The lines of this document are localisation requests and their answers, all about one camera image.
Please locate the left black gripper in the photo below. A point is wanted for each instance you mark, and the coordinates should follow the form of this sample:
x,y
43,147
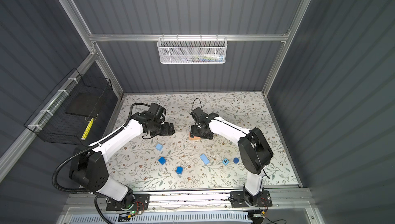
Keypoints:
x,y
167,130

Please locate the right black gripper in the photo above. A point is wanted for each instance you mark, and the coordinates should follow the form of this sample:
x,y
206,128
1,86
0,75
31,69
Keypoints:
x,y
194,132

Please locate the pink rectangular block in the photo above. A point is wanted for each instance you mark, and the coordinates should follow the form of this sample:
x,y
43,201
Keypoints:
x,y
194,137

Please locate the dark blue cube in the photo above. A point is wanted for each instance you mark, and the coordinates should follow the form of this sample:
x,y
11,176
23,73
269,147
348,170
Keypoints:
x,y
179,170
162,160

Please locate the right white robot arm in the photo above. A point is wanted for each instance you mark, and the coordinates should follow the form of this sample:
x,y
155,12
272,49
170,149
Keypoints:
x,y
254,149

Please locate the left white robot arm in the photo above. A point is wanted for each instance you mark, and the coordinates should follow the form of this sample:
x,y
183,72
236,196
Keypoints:
x,y
89,169

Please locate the light blue cube block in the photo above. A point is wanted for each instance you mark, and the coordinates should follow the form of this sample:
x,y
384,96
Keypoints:
x,y
159,147

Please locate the light blue rectangular block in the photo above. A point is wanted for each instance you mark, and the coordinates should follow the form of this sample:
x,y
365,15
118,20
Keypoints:
x,y
204,159

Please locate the teal letter cube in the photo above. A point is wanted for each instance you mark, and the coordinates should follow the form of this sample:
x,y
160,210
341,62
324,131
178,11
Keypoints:
x,y
225,161

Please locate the dark blue cube front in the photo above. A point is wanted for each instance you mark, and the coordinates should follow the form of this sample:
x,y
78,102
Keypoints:
x,y
179,170

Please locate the yellow marker pen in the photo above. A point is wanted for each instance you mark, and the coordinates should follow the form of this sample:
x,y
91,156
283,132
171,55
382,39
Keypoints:
x,y
87,130

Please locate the black pad in basket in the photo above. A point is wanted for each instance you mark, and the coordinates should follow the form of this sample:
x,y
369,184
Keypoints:
x,y
85,105

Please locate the markers in white basket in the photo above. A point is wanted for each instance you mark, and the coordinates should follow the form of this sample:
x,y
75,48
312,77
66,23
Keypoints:
x,y
206,58

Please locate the white wire basket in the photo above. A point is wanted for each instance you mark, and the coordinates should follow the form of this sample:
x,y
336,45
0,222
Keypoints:
x,y
173,51

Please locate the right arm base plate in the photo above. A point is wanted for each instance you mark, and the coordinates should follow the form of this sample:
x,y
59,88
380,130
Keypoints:
x,y
243,199

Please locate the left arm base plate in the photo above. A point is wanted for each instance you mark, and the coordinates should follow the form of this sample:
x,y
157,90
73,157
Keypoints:
x,y
132,202

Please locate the black wire basket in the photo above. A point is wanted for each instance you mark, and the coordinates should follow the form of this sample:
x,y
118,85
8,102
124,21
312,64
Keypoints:
x,y
67,118

